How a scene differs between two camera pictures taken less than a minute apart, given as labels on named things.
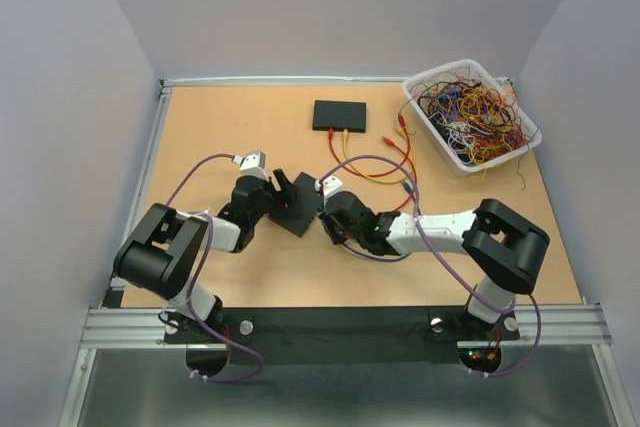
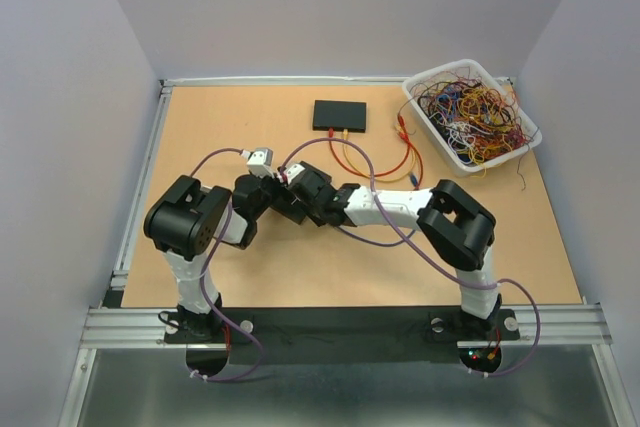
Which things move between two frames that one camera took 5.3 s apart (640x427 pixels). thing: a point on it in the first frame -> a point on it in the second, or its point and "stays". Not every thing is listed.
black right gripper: [333, 222] -> [293, 202]
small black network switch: [339, 115] stays
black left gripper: [275, 191] stays
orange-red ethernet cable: [392, 143] -> [408, 141]
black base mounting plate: [349, 336] stays
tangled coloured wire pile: [480, 121] stays
